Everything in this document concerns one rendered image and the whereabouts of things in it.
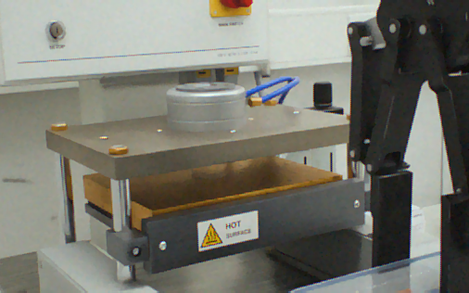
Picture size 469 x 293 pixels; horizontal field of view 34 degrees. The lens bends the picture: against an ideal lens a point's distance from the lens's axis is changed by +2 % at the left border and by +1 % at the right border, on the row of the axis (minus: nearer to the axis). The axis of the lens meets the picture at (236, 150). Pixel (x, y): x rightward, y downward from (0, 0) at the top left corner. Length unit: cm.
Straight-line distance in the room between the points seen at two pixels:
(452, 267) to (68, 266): 35
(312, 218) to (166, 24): 29
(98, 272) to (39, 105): 53
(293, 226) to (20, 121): 58
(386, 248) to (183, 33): 42
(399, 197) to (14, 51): 43
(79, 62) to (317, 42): 61
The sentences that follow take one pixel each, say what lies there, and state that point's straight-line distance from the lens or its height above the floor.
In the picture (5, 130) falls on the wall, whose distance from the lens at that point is 116.
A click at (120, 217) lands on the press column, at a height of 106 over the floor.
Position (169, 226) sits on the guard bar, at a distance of 63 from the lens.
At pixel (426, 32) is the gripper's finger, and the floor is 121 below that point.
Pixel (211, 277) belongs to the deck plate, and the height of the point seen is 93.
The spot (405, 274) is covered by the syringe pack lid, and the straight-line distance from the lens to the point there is 53.
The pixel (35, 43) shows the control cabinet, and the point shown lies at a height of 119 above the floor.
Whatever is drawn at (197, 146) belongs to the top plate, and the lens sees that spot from 64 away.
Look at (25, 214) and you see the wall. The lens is 119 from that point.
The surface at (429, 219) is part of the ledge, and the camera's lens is 153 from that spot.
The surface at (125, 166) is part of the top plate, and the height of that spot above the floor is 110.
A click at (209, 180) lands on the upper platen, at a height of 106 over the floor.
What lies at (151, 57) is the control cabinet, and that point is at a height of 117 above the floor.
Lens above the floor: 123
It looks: 11 degrees down
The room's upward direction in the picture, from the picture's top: 2 degrees counter-clockwise
